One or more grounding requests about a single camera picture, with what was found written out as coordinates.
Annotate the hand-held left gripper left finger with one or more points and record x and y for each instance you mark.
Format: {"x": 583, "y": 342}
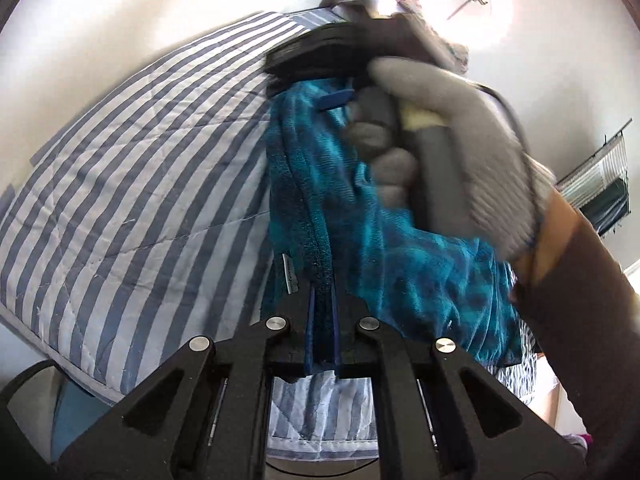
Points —
{"x": 309, "y": 330}

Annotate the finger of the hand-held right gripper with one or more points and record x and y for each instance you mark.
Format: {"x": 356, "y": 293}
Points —
{"x": 336, "y": 99}

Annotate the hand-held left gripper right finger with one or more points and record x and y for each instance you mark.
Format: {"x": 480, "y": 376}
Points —
{"x": 336, "y": 330}

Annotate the teal plaid fleece jacket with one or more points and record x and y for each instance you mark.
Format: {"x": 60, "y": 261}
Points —
{"x": 350, "y": 200}

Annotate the person's right forearm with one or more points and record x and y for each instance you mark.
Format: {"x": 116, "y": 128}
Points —
{"x": 590, "y": 310}

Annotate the person's right hand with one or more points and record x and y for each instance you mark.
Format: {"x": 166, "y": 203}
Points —
{"x": 480, "y": 160}

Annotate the ceiling fan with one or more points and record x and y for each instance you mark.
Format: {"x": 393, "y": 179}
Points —
{"x": 471, "y": 1}

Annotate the blue white striped quilt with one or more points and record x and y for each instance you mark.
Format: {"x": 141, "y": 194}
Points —
{"x": 125, "y": 185}

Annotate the light blue bed sheet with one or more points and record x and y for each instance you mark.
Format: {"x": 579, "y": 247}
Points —
{"x": 82, "y": 420}

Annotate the white slatted box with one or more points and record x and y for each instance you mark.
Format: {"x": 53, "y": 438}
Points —
{"x": 595, "y": 170}

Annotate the dark green cloth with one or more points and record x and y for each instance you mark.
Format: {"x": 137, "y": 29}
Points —
{"x": 610, "y": 205}

